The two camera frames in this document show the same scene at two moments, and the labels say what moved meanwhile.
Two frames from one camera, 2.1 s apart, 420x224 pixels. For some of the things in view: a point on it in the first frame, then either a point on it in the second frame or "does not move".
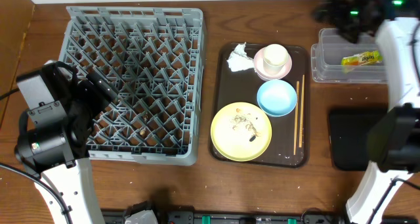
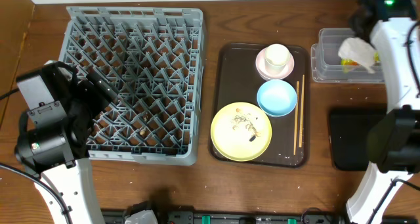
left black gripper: (89, 89) does not move
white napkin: (239, 60) -> (361, 52)
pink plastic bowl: (258, 66) does not move
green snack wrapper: (363, 58) does not move
